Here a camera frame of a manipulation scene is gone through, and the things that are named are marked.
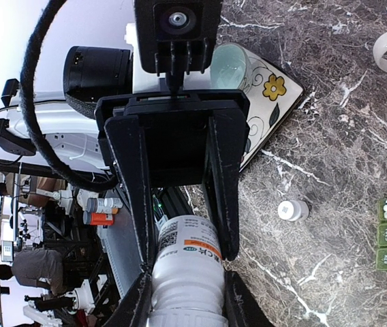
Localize black braided cable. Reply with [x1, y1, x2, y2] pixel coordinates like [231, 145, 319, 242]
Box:
[19, 0, 119, 190]

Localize square floral plate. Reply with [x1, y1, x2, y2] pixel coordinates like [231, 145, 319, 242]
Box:
[241, 50, 304, 169]

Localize white pill bottle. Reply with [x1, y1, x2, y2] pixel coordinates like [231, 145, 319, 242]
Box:
[277, 200, 309, 222]
[147, 215, 228, 327]

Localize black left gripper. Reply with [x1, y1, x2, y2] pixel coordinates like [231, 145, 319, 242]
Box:
[95, 90, 250, 266]

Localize orange bottle background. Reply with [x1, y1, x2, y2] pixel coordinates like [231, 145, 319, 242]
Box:
[82, 211, 114, 226]

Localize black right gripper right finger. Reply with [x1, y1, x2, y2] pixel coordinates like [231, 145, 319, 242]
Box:
[224, 270, 274, 327]

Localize white slotted cable duct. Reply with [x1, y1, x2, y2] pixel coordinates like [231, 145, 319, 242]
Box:
[97, 226, 131, 299]

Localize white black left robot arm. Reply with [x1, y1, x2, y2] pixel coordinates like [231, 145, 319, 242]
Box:
[2, 46, 250, 264]

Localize seated person in background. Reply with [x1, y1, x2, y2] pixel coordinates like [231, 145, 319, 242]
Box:
[0, 248, 67, 296]

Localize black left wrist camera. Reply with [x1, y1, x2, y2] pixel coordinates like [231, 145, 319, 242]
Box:
[134, 0, 223, 93]

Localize plain celadon green bowl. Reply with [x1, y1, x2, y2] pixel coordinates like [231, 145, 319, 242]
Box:
[210, 43, 253, 93]

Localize grey capped bottle background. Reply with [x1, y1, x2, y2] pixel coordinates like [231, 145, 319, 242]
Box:
[86, 198, 123, 214]

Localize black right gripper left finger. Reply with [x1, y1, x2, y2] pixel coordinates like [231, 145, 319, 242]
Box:
[104, 272, 152, 327]

